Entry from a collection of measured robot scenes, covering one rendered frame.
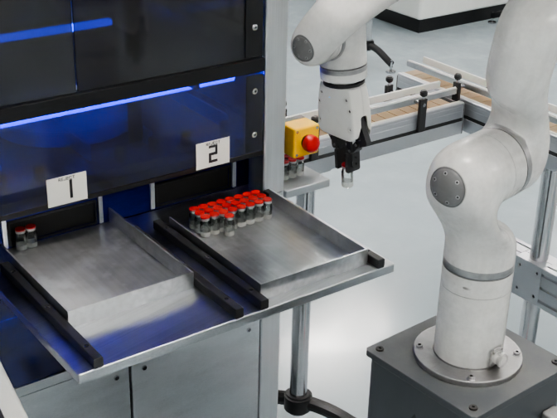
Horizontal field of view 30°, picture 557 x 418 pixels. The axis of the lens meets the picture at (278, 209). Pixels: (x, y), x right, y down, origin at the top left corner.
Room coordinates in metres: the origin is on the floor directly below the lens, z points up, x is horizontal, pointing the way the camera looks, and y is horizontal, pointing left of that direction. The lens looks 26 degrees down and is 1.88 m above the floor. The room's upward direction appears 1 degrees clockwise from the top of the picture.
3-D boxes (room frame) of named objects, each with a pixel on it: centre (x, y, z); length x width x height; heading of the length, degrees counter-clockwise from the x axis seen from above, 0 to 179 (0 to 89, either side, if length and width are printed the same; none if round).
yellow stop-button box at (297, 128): (2.23, -0.04, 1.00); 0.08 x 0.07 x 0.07; 36
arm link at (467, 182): (1.52, -0.32, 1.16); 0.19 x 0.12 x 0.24; 137
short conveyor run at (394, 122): (2.52, -0.19, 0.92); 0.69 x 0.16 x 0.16; 126
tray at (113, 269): (1.79, 0.36, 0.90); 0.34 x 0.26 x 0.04; 36
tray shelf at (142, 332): (1.83, 0.19, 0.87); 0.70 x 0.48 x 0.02; 126
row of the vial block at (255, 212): (1.99, 0.09, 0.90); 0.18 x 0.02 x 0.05; 126
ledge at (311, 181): (2.27, -0.03, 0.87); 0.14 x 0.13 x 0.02; 36
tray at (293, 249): (1.90, 0.02, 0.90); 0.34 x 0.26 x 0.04; 36
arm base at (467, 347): (1.55, -0.34, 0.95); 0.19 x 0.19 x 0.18
